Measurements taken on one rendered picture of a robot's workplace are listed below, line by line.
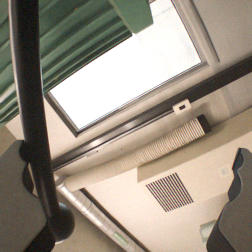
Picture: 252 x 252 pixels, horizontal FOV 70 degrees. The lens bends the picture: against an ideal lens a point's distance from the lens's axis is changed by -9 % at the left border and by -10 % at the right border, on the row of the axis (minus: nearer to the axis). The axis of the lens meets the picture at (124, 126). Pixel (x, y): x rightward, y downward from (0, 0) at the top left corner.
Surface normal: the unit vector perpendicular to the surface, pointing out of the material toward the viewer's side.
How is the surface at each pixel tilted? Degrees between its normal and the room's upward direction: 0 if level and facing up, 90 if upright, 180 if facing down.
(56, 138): 90
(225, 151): 90
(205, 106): 90
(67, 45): 90
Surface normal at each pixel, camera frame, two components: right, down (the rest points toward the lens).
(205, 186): -0.05, 0.47
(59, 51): 0.36, 0.89
